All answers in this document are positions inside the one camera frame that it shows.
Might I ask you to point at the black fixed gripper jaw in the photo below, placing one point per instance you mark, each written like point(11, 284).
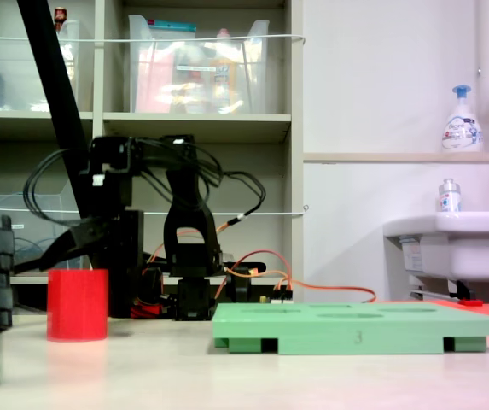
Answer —
point(86, 237)

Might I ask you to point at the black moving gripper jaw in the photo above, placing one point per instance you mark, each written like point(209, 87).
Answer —
point(35, 265)

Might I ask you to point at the red octagonal pillar block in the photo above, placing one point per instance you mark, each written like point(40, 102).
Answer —
point(77, 305)

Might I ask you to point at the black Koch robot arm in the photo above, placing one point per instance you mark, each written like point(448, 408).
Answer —
point(186, 192)

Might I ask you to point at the green shape-hole board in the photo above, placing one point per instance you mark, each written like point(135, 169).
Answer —
point(355, 326)

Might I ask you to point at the clear plastic box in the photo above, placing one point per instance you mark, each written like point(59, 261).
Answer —
point(18, 239)

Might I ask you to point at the black tripod leg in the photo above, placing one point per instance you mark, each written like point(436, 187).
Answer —
point(52, 64)

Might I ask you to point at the brown bottle with red cap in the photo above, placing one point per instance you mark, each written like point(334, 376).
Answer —
point(59, 17)

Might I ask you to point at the large clear storage bin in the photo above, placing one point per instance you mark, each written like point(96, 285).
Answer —
point(252, 72)

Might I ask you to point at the circuit board with green terminal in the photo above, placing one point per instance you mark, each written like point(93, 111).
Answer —
point(280, 296)

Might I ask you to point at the beige shelf unit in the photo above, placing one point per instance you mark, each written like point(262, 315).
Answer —
point(295, 107)

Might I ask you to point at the small clear sanitizer bottle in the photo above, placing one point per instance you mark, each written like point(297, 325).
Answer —
point(449, 198)

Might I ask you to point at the white sink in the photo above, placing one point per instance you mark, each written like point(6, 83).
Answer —
point(461, 252)

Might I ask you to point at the white blue soap pump bottle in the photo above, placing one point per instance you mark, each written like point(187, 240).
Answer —
point(461, 128)

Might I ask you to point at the small red flat piece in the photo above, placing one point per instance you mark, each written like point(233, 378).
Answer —
point(471, 302)

